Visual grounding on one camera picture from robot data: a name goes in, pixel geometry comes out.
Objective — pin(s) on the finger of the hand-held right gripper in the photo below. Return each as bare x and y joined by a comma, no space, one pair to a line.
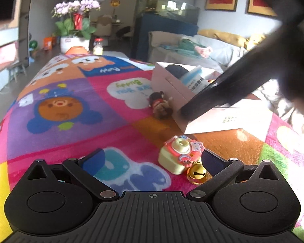
217,91

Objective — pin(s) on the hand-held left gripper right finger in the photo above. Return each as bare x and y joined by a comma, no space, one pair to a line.
209,161

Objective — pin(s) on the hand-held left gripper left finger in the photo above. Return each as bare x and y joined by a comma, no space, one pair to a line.
93,160

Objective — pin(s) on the gold bell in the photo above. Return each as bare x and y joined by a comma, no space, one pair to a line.
196,175

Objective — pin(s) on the blue and white packet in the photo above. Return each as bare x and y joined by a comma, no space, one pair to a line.
195,81

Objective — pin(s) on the white box lid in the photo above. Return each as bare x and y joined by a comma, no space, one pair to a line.
243,119

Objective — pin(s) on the yellow toy camera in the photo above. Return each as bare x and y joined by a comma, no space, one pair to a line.
171,159

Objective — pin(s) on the black fluffy plush toy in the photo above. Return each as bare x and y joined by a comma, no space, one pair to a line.
176,70

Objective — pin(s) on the pink cardboard box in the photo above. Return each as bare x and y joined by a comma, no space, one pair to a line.
167,86

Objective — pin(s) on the brown plush toy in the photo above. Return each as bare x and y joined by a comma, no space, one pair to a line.
159,105

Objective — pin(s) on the pink cloth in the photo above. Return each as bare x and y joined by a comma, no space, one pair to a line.
204,50

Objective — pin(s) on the yellow plush toy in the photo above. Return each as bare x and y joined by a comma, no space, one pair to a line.
255,40

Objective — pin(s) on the colourful printed cartoon blanket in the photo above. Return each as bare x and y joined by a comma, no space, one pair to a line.
116,121

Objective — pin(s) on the green cloth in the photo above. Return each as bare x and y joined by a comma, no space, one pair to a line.
190,46

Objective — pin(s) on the yellow cushion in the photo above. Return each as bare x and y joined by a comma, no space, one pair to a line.
223,36

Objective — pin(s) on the grey sofa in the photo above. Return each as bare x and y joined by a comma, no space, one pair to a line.
167,40

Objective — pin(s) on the blue cabinet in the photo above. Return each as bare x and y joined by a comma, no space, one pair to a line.
162,24

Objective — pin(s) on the glass aquarium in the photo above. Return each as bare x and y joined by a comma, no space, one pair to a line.
167,2

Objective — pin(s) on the black chair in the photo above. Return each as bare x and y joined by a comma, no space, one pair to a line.
124,32

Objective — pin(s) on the clear jar with red lid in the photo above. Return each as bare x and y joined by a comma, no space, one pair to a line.
98,49

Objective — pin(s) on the orange plastic container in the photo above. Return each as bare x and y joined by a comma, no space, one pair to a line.
76,49

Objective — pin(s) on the potted pink orchid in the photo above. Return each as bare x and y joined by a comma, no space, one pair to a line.
74,44

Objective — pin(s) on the orange box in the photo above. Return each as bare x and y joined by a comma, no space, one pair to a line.
48,43

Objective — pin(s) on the beige chair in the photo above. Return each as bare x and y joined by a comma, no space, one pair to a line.
103,26

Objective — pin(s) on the yellow hanging ornament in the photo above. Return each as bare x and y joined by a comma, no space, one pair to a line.
114,3

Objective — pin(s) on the white wall shelf unit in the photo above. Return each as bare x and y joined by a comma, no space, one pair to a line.
2,38

